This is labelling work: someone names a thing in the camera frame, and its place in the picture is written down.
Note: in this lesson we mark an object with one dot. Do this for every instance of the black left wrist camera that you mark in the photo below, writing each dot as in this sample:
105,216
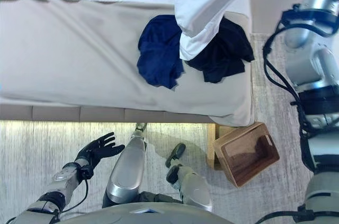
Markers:
87,173

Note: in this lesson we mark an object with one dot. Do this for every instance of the grey robot torso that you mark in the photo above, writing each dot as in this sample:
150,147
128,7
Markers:
159,214

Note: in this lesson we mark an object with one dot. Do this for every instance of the silver robot right leg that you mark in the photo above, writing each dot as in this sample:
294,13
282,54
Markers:
196,189

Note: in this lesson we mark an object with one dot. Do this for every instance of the blue garment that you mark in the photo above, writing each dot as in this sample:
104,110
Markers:
159,54

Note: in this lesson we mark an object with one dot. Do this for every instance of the black garment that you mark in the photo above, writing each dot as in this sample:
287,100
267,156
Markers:
222,59

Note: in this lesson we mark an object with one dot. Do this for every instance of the black robot right foot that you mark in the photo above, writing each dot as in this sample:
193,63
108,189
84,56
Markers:
177,152

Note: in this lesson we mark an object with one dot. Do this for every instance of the silver robot leg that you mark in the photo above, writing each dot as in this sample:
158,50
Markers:
127,165
196,189

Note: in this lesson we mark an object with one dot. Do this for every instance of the brown wicker basket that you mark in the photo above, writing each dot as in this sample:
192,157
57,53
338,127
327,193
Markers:
246,155

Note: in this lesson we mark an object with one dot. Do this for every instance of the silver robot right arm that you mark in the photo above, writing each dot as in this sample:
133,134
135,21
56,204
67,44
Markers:
312,62

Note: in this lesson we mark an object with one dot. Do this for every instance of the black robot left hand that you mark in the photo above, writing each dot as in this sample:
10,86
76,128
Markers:
100,148

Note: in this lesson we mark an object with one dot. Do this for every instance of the white garment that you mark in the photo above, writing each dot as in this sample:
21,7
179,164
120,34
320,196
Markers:
201,9

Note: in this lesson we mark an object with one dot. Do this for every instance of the grey area rug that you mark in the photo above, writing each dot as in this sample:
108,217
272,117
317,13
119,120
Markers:
39,155

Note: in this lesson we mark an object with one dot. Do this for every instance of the light wooden bed leg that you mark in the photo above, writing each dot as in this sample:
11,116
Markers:
211,144

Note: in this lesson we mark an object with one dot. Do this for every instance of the silver robot left leg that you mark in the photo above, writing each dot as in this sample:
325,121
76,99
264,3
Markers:
127,165

